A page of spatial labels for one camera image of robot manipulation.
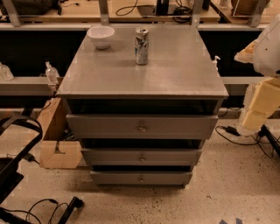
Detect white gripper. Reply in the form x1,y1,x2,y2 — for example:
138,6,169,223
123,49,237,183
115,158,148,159
234,40,280,136

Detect grey drawer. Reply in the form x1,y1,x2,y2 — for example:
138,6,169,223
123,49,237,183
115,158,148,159
90,171,193,186
66,115,218,139
81,148,202,166

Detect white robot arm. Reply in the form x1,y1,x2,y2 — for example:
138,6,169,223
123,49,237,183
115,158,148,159
234,14,280,136

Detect grey top drawer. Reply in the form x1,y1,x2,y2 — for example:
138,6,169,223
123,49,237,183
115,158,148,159
66,115,218,139

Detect grey drawer cabinet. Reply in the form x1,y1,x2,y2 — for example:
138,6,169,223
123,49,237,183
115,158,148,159
56,24,229,189

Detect grey bottom drawer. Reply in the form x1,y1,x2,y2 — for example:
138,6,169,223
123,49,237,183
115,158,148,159
90,171,193,186

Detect small white pump bottle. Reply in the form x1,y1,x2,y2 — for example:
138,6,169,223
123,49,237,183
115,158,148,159
213,55,221,71

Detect black stand base right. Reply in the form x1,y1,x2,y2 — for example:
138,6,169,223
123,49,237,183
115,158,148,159
259,125,280,157

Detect silver blue drink can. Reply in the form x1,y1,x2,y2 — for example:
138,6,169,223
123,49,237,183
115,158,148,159
135,27,149,65

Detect white bowl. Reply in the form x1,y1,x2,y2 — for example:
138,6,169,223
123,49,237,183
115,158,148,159
87,25,115,49

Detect clear pump bottle left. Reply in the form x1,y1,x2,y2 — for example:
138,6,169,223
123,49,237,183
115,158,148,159
45,61,59,84

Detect wooden block stand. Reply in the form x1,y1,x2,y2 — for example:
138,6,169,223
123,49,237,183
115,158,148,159
38,98,82,169

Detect black power adapter cable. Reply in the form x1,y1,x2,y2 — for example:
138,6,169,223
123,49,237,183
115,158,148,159
214,125,261,147

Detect black cables on shelf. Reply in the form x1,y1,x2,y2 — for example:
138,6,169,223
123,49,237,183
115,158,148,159
115,0,193,25

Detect black floor cable left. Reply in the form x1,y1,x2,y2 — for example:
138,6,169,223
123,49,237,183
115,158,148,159
0,196,86,224

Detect black chair frame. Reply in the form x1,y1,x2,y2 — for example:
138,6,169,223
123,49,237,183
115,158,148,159
0,115,43,203

